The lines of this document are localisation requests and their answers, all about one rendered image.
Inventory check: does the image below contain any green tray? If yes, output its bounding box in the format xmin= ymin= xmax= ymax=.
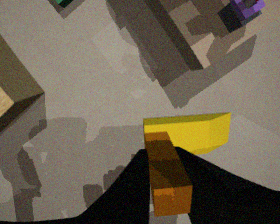
xmin=56 ymin=0 xmax=73 ymax=8

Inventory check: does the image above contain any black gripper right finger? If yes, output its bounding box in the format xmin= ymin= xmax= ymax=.
xmin=175 ymin=147 xmax=280 ymax=224

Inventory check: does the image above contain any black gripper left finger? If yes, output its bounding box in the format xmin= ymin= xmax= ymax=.
xmin=0 ymin=149 xmax=151 ymax=224

